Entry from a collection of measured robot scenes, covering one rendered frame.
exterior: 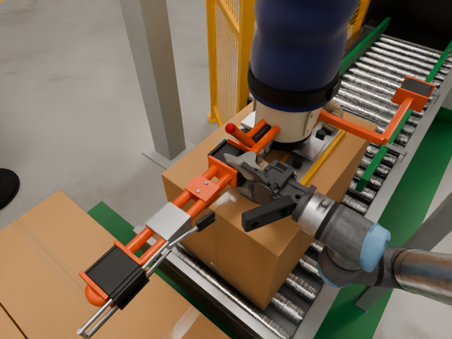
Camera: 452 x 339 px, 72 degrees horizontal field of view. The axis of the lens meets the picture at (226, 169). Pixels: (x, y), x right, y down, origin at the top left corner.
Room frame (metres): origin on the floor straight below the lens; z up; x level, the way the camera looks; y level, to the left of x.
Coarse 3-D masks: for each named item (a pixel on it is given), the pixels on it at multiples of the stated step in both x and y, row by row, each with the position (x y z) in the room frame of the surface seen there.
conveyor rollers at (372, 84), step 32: (352, 64) 1.89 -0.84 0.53; (384, 64) 1.86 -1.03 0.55; (416, 64) 1.89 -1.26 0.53; (448, 64) 1.87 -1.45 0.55; (352, 96) 1.52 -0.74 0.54; (384, 96) 1.51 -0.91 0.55; (384, 128) 1.23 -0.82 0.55; (384, 160) 1.02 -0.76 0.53; (352, 192) 0.84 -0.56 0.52; (224, 288) 0.40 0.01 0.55
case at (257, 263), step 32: (224, 128) 0.77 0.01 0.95; (192, 160) 0.63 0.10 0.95; (352, 160) 0.65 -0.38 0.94; (224, 192) 0.51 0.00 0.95; (192, 224) 0.51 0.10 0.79; (224, 224) 0.43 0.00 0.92; (288, 224) 0.41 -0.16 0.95; (224, 256) 0.43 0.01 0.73; (256, 256) 0.36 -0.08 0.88; (288, 256) 0.38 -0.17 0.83; (256, 288) 0.35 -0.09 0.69
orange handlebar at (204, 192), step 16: (320, 112) 0.68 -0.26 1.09; (400, 112) 0.68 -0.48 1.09; (256, 128) 0.62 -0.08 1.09; (272, 128) 0.62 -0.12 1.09; (352, 128) 0.62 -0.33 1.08; (256, 144) 0.56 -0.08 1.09; (384, 144) 0.58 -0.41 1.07; (208, 176) 0.46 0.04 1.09; (224, 176) 0.45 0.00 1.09; (192, 192) 0.41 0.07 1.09; (208, 192) 0.41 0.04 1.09; (192, 208) 0.37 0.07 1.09; (144, 240) 0.30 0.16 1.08; (160, 240) 0.29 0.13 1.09; (144, 256) 0.26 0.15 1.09; (96, 304) 0.18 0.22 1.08
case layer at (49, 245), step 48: (0, 240) 0.59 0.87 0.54; (48, 240) 0.59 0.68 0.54; (96, 240) 0.59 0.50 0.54; (0, 288) 0.41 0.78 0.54; (48, 288) 0.41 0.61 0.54; (144, 288) 0.41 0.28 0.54; (0, 336) 0.25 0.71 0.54; (48, 336) 0.25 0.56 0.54; (96, 336) 0.25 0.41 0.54; (144, 336) 0.25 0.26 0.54; (192, 336) 0.25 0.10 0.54
